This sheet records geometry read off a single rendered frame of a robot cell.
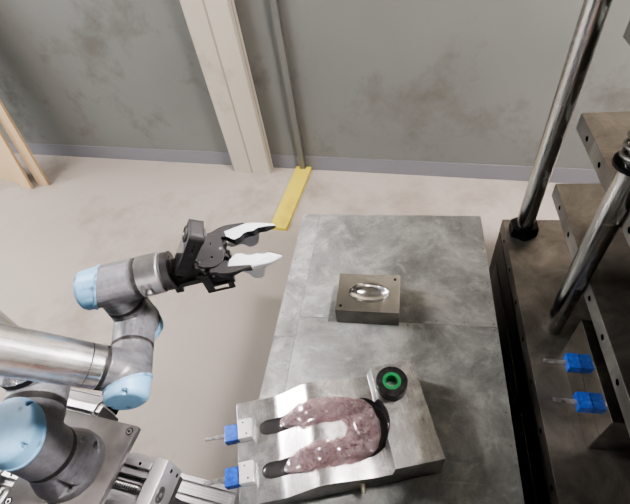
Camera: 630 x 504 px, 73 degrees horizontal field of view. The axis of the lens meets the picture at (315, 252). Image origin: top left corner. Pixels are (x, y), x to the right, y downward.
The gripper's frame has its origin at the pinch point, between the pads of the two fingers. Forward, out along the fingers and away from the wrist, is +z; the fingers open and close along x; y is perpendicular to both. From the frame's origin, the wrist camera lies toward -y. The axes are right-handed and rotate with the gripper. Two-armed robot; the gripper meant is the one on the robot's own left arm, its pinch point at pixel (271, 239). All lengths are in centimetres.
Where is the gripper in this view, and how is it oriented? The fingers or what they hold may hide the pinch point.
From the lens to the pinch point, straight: 77.3
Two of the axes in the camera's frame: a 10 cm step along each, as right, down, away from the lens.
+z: 9.7, -2.3, 0.5
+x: 2.1, 7.9, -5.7
